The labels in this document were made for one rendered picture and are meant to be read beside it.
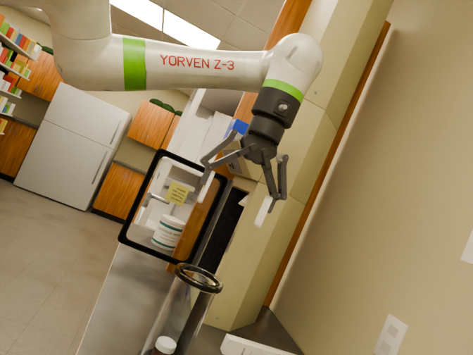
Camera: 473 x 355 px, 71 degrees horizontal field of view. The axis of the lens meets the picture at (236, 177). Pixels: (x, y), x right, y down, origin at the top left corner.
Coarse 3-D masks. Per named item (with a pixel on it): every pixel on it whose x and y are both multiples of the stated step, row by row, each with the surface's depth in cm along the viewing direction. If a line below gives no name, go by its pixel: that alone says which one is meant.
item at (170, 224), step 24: (168, 168) 130; (192, 168) 131; (144, 192) 129; (168, 192) 130; (192, 192) 132; (216, 192) 133; (144, 216) 129; (168, 216) 131; (192, 216) 132; (144, 240) 130; (168, 240) 131; (192, 240) 132
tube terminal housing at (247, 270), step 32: (320, 128) 110; (288, 160) 106; (320, 160) 120; (256, 192) 104; (288, 192) 106; (288, 224) 115; (224, 256) 104; (256, 256) 105; (224, 288) 104; (256, 288) 112; (224, 320) 104
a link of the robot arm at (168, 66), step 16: (160, 48) 71; (176, 48) 73; (192, 48) 75; (160, 64) 70; (176, 64) 72; (192, 64) 73; (208, 64) 74; (224, 64) 75; (240, 64) 76; (256, 64) 77; (160, 80) 72; (176, 80) 74; (192, 80) 75; (208, 80) 76; (224, 80) 77; (240, 80) 78; (256, 80) 78
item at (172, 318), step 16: (192, 272) 73; (208, 272) 74; (176, 288) 66; (192, 288) 65; (176, 304) 65; (192, 304) 65; (208, 304) 67; (160, 320) 66; (176, 320) 65; (192, 320) 65; (160, 336) 65; (176, 336) 65; (192, 336) 66; (144, 352) 67; (160, 352) 65; (176, 352) 65
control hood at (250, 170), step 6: (228, 144) 116; (234, 144) 107; (240, 144) 102; (234, 150) 110; (240, 156) 106; (240, 162) 109; (246, 162) 103; (252, 162) 103; (228, 168) 133; (246, 168) 104; (252, 168) 103; (258, 168) 104; (234, 174) 127; (240, 174) 116; (246, 174) 107; (252, 174) 103; (258, 174) 104; (258, 180) 104
